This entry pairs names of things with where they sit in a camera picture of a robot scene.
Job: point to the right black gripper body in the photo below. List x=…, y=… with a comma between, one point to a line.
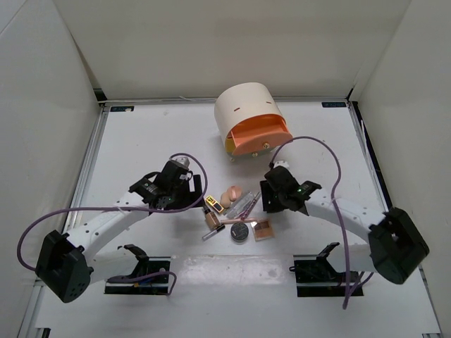
x=280, y=198

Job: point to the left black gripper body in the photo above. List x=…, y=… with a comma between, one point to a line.
x=180, y=196

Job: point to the gold black lipstick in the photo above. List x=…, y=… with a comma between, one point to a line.
x=214, y=204

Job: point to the foundation bottle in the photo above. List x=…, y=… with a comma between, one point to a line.
x=210, y=218

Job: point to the clear plastic tube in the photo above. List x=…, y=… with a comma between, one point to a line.
x=249, y=196

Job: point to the pink blush palette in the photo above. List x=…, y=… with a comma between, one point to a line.
x=262, y=230

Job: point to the pink pencil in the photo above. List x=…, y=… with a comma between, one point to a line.
x=233, y=221

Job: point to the silver black mascara tube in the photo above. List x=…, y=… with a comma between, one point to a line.
x=213, y=232

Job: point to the round black compact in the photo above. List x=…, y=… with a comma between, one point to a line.
x=239, y=232

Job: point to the yellow drawer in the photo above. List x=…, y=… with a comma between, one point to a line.
x=229, y=146

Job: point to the pink top drawer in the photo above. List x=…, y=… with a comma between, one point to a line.
x=259, y=133

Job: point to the cream drawer organizer box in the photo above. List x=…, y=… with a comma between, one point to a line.
x=241, y=102

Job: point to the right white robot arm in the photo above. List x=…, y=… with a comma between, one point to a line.
x=392, y=245

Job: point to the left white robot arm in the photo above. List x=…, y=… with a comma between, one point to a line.
x=70, y=262

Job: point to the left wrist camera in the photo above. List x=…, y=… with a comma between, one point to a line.
x=182, y=160

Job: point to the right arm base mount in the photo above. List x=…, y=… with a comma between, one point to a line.
x=315, y=277

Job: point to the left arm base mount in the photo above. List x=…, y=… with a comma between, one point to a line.
x=150, y=276

